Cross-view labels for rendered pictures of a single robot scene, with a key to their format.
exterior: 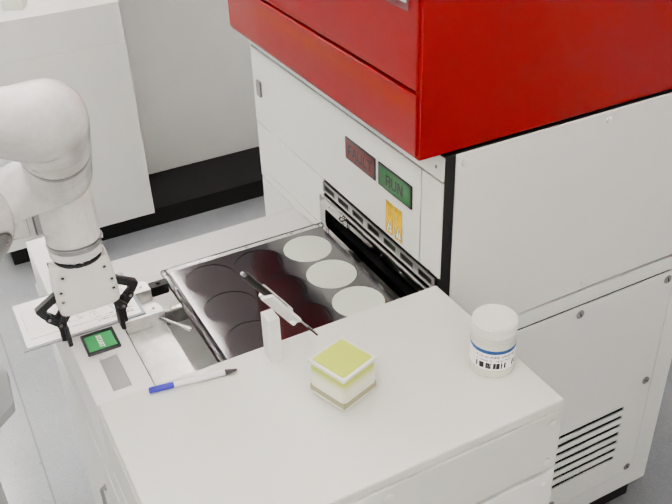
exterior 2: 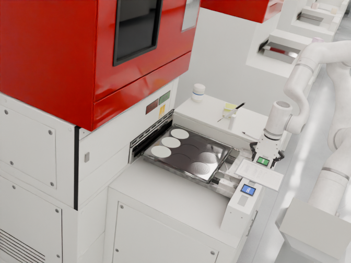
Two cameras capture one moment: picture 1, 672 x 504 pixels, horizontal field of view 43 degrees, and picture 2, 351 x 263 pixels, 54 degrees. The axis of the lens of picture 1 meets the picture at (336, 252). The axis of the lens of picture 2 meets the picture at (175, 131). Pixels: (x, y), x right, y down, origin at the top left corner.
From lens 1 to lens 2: 2.68 m
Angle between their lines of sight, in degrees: 101
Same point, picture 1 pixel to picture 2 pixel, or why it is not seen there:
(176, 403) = not seen: hidden behind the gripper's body
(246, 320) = (210, 152)
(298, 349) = (223, 126)
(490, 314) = (199, 86)
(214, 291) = (205, 164)
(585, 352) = not seen: hidden behind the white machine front
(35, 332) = (277, 177)
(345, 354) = (229, 106)
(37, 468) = not seen: outside the picture
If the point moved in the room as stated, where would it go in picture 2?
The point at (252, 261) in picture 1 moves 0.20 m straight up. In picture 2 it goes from (180, 162) to (187, 127)
